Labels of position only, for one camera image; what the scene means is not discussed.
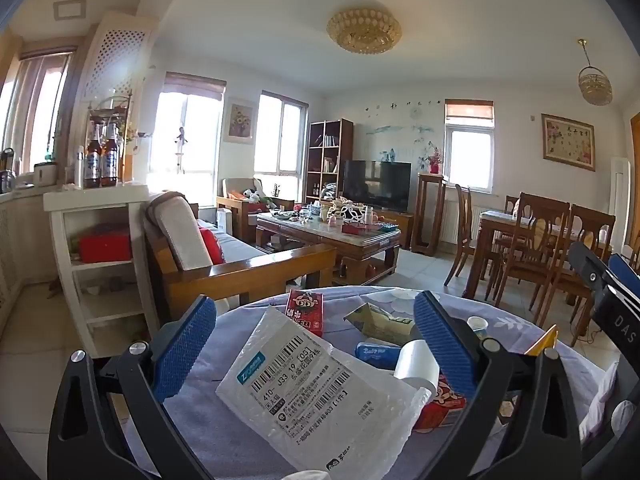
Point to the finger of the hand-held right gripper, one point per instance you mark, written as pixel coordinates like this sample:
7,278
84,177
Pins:
625,272
590,272

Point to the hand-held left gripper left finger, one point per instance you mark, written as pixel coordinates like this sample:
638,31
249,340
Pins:
185,350

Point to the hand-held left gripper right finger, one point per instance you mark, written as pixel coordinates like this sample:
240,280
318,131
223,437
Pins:
442,345

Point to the small white plastic cup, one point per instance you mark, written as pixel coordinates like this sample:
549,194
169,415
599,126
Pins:
477,327

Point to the white mailer bag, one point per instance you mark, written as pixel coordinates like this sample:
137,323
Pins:
310,385

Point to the round table floral cloth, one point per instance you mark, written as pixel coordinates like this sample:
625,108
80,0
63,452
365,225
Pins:
235,330

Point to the red cartoon snack bag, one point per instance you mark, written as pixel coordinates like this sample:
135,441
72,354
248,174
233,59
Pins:
440,410

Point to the green yellow crushed carton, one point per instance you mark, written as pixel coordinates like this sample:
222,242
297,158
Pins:
380,322

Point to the white standing air conditioner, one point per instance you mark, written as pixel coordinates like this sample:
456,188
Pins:
620,200

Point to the yellow cardboard packet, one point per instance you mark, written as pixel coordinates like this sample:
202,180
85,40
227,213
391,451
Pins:
545,342

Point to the wooden sofa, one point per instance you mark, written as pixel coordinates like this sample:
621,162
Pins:
240,272

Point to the white shelf unit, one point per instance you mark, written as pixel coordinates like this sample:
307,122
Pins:
140,260

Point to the red cushion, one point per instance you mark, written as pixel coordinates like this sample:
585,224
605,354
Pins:
212,247

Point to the wooden dining table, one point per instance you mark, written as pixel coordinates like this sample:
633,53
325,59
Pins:
492,220

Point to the red drink carton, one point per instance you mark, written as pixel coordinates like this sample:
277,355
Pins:
305,310

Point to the wooden television cabinet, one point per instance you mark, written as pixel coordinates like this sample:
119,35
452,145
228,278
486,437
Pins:
400,225

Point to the large framed flower painting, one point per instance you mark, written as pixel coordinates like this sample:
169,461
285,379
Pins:
568,142

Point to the red storage box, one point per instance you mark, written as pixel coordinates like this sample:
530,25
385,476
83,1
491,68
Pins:
105,245

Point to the white floor box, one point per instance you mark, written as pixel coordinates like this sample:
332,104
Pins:
224,220

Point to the wooden armchair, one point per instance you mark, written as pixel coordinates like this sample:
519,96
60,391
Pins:
232,205

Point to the wooden coffee table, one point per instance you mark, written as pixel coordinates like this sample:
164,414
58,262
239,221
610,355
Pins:
325,235

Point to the tall wooden plant stand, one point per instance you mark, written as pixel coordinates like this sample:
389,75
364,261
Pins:
429,178

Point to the flat screen television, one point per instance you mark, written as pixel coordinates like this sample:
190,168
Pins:
377,185

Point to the red flower vase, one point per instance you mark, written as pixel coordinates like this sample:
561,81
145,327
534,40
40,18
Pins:
434,165

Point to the crystal pendant lamp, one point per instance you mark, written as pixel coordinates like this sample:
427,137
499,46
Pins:
595,85

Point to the brown beer bottle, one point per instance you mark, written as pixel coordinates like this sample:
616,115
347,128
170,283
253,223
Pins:
110,160
92,160

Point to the wooden bookshelf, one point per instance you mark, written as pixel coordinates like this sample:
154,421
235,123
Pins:
347,145

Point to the white countertop appliance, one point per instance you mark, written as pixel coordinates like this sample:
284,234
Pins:
46,174

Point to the small framed flower painting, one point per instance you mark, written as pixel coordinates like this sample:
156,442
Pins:
239,121

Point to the white lattice partition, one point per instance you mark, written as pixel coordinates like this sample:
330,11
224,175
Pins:
115,60

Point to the gold ceiling lamp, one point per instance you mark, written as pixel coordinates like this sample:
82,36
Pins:
364,27

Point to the white ceiling vent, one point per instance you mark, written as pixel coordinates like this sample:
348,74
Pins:
69,9

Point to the white wall radiator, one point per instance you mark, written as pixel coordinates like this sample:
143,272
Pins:
450,222

